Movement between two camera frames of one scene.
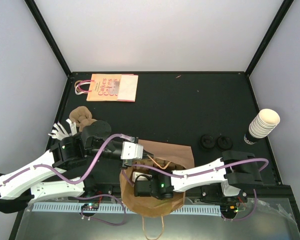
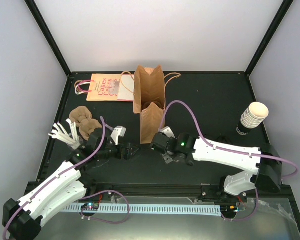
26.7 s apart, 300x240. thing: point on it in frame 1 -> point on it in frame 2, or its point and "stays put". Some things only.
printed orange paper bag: x=108 y=87 stays put
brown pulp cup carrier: x=82 y=116 stays put
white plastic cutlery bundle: x=59 y=133 stays put
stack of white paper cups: x=264 y=122 -> x=254 y=115
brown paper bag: x=166 y=157 -> x=149 y=101
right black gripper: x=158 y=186 -> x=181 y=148
